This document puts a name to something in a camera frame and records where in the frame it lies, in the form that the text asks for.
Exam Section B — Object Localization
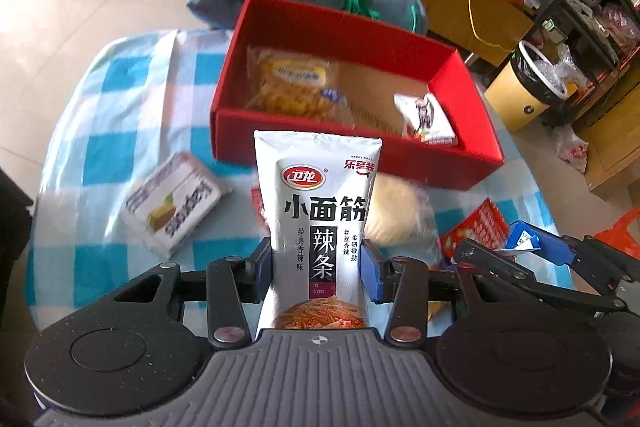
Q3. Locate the round bread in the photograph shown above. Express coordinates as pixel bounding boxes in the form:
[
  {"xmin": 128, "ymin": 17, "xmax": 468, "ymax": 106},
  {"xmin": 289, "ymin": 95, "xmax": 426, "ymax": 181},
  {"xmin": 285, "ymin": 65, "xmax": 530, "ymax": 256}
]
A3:
[{"xmin": 363, "ymin": 173, "xmax": 442, "ymax": 265}]

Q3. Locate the yellow biscuit packet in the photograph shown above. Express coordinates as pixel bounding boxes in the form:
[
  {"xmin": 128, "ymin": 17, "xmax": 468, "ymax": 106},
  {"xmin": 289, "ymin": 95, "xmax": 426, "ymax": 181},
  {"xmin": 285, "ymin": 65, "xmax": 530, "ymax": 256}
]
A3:
[{"xmin": 245, "ymin": 46, "xmax": 355, "ymax": 128}]

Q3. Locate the blue white checkered tablecloth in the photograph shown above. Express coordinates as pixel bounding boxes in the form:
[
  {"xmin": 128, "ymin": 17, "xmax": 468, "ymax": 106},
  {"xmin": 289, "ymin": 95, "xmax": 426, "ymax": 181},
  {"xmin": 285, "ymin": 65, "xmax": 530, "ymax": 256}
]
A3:
[{"xmin": 24, "ymin": 28, "xmax": 574, "ymax": 338}]

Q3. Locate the yellow trash bin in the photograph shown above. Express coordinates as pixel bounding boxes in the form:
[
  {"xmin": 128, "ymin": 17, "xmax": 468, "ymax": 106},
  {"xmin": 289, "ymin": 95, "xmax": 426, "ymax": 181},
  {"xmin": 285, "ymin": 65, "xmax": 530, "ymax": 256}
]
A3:
[{"xmin": 485, "ymin": 41, "xmax": 570, "ymax": 132}]

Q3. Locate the red cardboard box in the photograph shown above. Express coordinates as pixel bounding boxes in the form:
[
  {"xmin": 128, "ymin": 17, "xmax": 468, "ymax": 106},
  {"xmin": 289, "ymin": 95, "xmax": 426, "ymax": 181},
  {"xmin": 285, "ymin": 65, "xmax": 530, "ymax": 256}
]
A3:
[{"xmin": 210, "ymin": 0, "xmax": 504, "ymax": 191}]

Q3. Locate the small white snack packet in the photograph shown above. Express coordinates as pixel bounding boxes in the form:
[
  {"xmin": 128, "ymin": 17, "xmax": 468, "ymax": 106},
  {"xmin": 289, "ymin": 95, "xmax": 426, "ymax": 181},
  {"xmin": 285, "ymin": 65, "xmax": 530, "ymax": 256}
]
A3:
[{"xmin": 394, "ymin": 92, "xmax": 458, "ymax": 145}]

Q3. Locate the white spicy strips packet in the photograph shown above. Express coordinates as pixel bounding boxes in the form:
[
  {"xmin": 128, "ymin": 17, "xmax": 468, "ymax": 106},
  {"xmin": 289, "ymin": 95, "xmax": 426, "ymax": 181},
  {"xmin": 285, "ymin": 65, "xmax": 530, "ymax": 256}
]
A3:
[{"xmin": 254, "ymin": 131, "xmax": 382, "ymax": 329}]

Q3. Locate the white Kaprons wafer packet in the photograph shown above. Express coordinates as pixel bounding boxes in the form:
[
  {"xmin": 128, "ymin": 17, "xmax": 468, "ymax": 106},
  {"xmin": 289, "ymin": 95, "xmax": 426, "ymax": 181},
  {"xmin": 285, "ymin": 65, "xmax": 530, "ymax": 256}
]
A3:
[{"xmin": 119, "ymin": 152, "xmax": 232, "ymax": 259}]

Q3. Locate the red plastic bag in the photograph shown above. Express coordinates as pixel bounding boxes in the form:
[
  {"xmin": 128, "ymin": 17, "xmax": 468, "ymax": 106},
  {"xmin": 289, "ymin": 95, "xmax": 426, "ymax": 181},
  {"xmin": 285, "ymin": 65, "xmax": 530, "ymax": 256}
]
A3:
[{"xmin": 594, "ymin": 209, "xmax": 640, "ymax": 260}]

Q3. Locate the red snack packet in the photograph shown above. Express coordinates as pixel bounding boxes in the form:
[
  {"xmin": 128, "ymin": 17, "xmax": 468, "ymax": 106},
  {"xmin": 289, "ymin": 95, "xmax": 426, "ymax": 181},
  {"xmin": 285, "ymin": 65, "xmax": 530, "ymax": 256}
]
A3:
[{"xmin": 439, "ymin": 198, "xmax": 509, "ymax": 259}]

